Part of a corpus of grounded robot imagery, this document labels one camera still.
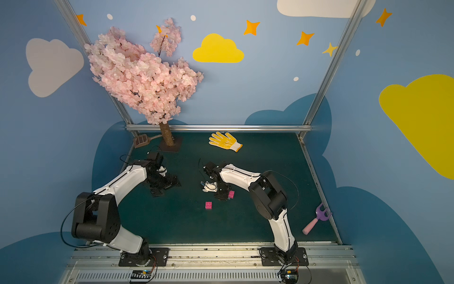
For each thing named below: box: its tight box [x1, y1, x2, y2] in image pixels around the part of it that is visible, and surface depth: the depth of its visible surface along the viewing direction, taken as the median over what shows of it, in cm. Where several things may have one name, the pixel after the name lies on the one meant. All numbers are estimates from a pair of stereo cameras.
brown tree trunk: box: [159, 121, 175, 147], surface depth 110 cm
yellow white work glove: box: [208, 131, 243, 153], surface depth 121 cm
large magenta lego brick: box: [205, 201, 213, 210], surface depth 90 cm
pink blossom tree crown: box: [83, 17, 204, 126], surface depth 76 cm
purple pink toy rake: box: [302, 202, 333, 236], surface depth 87 cm
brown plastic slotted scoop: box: [133, 133, 163, 149], surface depth 118 cm
